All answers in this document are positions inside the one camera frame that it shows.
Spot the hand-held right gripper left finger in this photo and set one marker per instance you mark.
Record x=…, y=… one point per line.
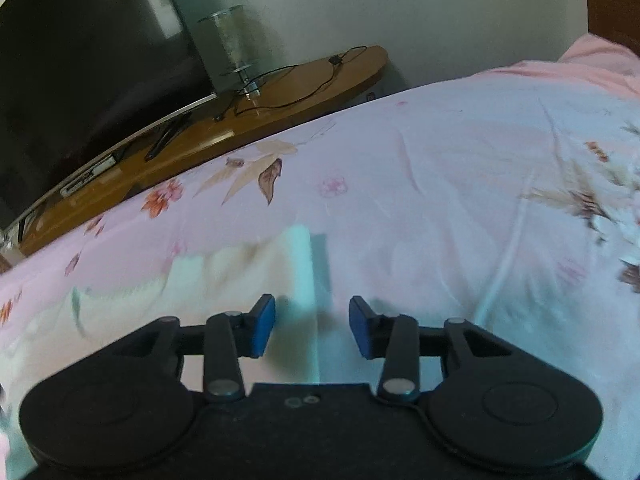
x=263, y=326

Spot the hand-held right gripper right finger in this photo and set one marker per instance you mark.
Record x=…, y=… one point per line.
x=360, y=329

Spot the cream knit garment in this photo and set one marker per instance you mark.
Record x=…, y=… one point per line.
x=220, y=280

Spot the floral pink bed sheet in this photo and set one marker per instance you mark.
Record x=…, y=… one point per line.
x=425, y=185

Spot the wooden television cabinet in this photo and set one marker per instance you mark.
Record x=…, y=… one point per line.
x=240, y=125

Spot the black remote control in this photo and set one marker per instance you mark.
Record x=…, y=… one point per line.
x=167, y=137

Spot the silver set-top box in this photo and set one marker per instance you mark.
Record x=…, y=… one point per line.
x=87, y=175

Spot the glass cylinder table lamp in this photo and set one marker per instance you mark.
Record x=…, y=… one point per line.
x=227, y=45

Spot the black flat screen television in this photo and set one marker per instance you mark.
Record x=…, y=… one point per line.
x=85, y=65

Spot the pink pillow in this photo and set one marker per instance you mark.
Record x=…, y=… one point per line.
x=600, y=52

